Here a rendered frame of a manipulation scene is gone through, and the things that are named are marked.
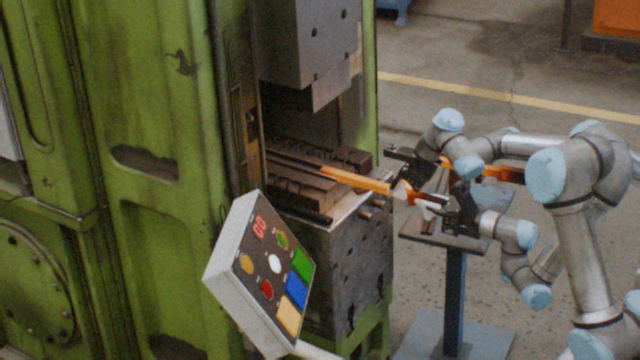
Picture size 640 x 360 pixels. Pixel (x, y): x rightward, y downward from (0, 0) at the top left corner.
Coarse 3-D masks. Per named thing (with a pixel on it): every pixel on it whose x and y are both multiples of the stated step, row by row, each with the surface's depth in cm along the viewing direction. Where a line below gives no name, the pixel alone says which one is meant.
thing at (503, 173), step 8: (488, 168) 279; (496, 168) 279; (504, 168) 276; (512, 168) 276; (520, 168) 276; (496, 176) 278; (504, 176) 278; (512, 176) 277; (520, 176) 275; (520, 184) 276
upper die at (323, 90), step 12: (348, 60) 257; (336, 72) 253; (348, 72) 259; (264, 84) 254; (276, 84) 251; (312, 84) 244; (324, 84) 249; (336, 84) 255; (348, 84) 261; (264, 96) 256; (276, 96) 253; (288, 96) 250; (300, 96) 248; (312, 96) 246; (324, 96) 251; (336, 96) 256; (300, 108) 250; (312, 108) 248
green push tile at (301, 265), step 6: (300, 252) 233; (294, 258) 230; (300, 258) 232; (294, 264) 228; (300, 264) 231; (306, 264) 234; (300, 270) 229; (306, 270) 232; (312, 270) 235; (300, 276) 229; (306, 276) 231; (306, 282) 230
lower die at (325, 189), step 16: (272, 144) 291; (272, 160) 281; (304, 160) 279; (320, 160) 281; (272, 176) 276; (288, 176) 274; (304, 176) 273; (320, 176) 272; (272, 192) 273; (288, 192) 269; (304, 192) 268; (320, 192) 267; (336, 192) 272; (320, 208) 266
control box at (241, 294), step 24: (240, 216) 221; (264, 216) 226; (240, 240) 211; (264, 240) 221; (288, 240) 232; (216, 264) 207; (240, 264) 206; (264, 264) 216; (288, 264) 227; (312, 264) 238; (216, 288) 205; (240, 288) 204; (240, 312) 208; (264, 312) 207; (264, 336) 211; (288, 336) 212
